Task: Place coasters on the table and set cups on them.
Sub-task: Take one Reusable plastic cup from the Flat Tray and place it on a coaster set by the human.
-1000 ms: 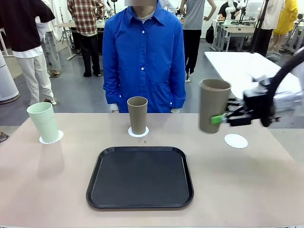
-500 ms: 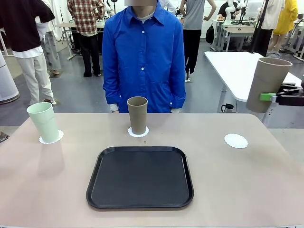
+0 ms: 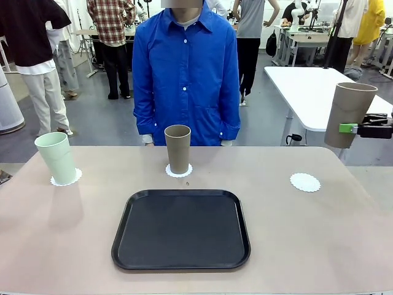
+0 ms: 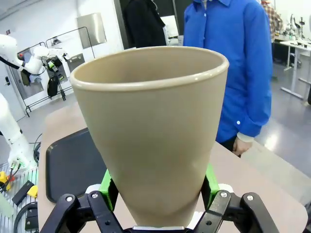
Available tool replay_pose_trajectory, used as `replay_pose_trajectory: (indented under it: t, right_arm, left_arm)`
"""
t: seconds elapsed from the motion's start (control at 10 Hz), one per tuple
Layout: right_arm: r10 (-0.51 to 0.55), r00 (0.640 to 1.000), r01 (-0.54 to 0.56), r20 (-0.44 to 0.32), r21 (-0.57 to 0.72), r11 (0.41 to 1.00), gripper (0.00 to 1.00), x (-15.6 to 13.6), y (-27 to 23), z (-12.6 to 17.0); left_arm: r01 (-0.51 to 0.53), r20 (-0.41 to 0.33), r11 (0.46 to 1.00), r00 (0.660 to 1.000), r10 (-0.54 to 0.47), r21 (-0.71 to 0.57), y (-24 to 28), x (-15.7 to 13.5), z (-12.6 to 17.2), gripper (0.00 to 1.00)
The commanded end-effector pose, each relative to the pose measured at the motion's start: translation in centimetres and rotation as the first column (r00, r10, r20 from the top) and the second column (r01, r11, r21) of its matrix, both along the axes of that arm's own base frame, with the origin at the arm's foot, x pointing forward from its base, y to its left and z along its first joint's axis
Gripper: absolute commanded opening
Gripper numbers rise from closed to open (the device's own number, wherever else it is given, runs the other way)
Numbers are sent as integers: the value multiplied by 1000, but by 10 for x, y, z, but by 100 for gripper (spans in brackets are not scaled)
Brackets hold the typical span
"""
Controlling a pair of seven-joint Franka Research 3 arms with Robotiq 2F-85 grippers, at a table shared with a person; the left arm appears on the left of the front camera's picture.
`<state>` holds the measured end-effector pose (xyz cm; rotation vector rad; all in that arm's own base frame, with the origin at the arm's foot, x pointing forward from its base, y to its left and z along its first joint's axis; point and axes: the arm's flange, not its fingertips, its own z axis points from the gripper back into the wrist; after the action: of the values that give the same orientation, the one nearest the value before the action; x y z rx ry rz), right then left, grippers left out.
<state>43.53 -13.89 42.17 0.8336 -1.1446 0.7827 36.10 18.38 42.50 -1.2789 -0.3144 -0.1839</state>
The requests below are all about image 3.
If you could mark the person in plaid shirt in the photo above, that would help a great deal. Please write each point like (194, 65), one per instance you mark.
(107, 18)

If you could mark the person in yellow coat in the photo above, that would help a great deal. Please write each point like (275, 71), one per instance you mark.
(373, 24)

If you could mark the white cylindrical appliance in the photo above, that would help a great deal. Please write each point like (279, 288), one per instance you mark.
(9, 107)

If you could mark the person in white shirt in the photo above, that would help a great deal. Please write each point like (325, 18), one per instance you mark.
(353, 18)

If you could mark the white paper doily coaster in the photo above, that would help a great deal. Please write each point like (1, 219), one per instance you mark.
(79, 175)
(169, 173)
(305, 182)

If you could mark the black tripod pole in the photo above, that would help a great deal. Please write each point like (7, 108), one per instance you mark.
(343, 12)

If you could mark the person's left forearm blue sleeve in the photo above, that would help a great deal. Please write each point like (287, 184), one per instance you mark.
(231, 129)

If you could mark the brown tall cup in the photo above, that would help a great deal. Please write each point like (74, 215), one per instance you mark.
(347, 104)
(178, 153)

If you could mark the light green tall cup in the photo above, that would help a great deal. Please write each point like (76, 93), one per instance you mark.
(56, 159)

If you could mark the grey cloth bundle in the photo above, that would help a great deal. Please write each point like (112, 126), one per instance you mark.
(353, 72)

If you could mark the grey lab desk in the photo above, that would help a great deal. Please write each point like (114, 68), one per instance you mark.
(304, 41)

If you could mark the grey desk with metal legs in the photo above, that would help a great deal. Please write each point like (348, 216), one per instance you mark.
(83, 32)

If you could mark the person in grey patterned trousers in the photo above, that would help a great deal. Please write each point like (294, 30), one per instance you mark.
(66, 61)

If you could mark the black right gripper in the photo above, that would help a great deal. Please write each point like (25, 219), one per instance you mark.
(377, 129)

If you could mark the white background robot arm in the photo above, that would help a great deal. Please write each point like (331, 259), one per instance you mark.
(296, 12)

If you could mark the person in blue shirt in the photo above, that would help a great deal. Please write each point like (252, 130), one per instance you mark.
(184, 77)

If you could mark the person's right forearm blue sleeve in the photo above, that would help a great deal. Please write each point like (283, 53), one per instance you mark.
(144, 126)

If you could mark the person in grey t-shirt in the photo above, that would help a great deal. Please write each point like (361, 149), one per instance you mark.
(250, 18)

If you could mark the white rounded table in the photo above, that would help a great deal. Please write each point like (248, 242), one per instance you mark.
(307, 92)

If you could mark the black plastic tray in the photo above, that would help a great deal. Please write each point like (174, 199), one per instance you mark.
(181, 230)

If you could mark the black hanging bag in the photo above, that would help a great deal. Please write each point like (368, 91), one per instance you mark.
(271, 44)

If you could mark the person in black top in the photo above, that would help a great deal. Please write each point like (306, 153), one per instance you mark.
(24, 30)

